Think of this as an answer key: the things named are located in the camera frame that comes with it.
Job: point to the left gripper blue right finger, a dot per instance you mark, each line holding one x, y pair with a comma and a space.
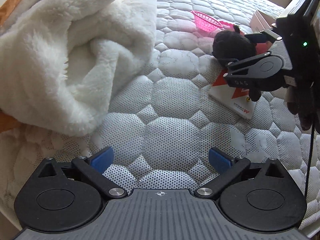
219, 160

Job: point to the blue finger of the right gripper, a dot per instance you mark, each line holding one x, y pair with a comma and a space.
256, 38

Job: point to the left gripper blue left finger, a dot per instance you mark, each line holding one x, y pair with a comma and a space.
102, 160

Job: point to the black plush toy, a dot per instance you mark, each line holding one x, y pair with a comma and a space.
256, 67

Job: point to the pink toy strainer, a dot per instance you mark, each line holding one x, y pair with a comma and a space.
209, 24

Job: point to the red white book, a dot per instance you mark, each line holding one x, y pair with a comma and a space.
235, 99

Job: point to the black gloved right hand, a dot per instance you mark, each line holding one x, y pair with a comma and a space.
304, 83

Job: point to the pink cardboard box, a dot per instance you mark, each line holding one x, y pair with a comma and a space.
261, 21

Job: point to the quilted grey mattress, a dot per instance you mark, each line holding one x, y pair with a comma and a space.
163, 123

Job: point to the white fluffy blanket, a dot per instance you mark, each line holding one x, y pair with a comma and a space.
62, 61

